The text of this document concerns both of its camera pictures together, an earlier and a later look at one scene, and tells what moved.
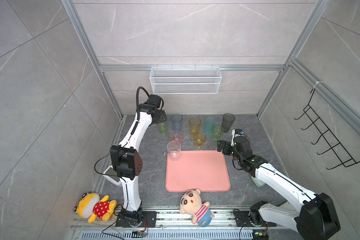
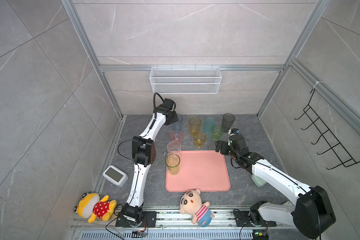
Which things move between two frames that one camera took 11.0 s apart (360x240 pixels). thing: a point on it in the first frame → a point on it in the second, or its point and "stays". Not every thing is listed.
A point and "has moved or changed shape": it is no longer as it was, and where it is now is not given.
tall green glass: x=163 y=127 has moved or changed shape
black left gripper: x=163 y=116 → x=175 y=117
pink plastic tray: x=205 y=170 stays
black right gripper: x=227 y=146 stays
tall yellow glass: x=195 y=125 stays
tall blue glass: x=176 y=119 stays
